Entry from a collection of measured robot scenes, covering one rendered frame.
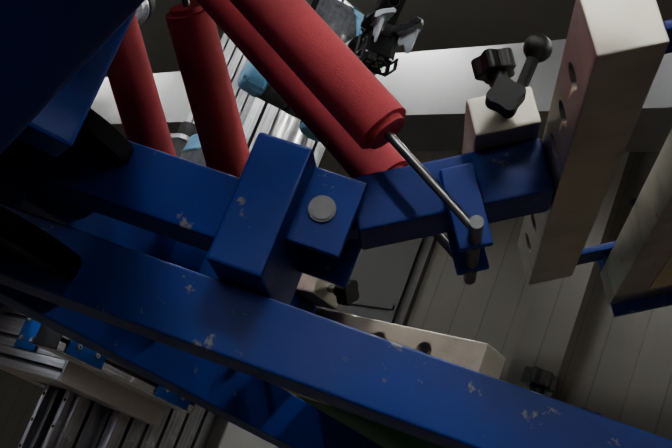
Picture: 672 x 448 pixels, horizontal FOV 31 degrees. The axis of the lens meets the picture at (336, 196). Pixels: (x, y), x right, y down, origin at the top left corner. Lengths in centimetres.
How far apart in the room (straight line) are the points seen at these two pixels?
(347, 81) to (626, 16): 28
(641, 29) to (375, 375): 36
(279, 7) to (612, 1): 34
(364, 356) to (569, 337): 504
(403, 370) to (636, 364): 494
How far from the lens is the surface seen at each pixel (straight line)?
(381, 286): 706
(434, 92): 500
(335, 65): 103
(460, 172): 104
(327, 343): 101
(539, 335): 613
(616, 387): 593
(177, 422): 274
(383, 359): 100
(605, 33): 82
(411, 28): 219
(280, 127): 260
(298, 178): 100
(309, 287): 149
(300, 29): 105
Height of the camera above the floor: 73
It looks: 17 degrees up
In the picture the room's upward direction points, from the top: 22 degrees clockwise
